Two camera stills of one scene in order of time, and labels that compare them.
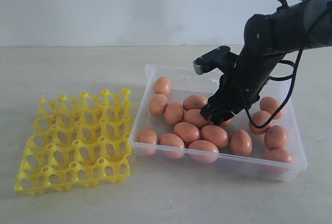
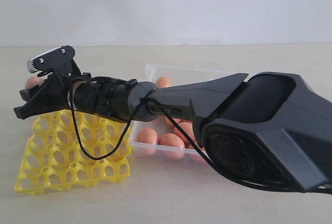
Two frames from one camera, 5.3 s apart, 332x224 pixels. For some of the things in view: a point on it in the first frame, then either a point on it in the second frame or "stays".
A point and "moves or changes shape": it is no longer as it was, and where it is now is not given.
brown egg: (194, 101) moves or changes shape
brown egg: (173, 145) stays
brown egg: (203, 151) stays
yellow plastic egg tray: (85, 140) stays
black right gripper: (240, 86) to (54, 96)
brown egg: (162, 85) stays
